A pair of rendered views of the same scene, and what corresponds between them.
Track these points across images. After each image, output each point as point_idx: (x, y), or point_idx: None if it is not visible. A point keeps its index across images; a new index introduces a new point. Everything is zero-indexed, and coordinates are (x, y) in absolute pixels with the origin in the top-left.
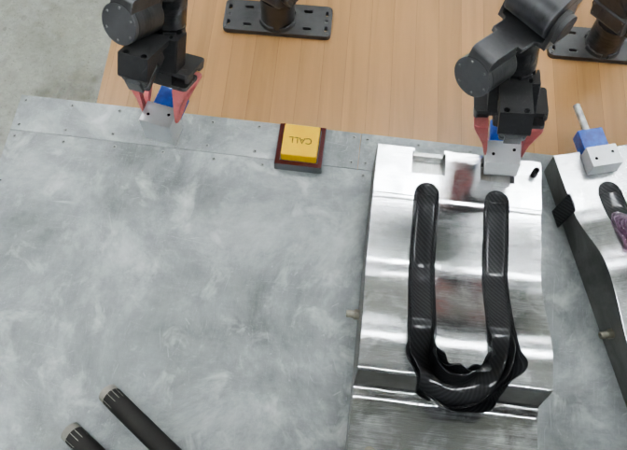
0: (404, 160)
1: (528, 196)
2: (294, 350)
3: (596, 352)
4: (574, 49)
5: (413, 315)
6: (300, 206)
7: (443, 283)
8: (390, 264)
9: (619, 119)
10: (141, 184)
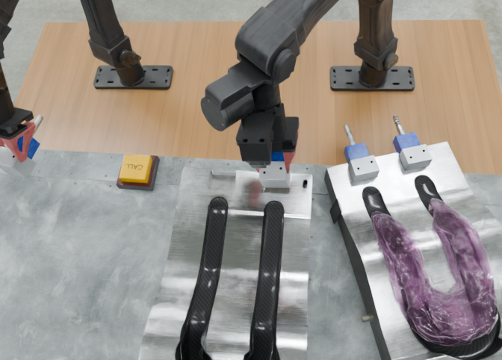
0: (202, 179)
1: (299, 204)
2: (118, 337)
3: (363, 330)
4: (350, 82)
5: (193, 314)
6: (135, 217)
7: (225, 281)
8: (184, 267)
9: (385, 133)
10: (20, 206)
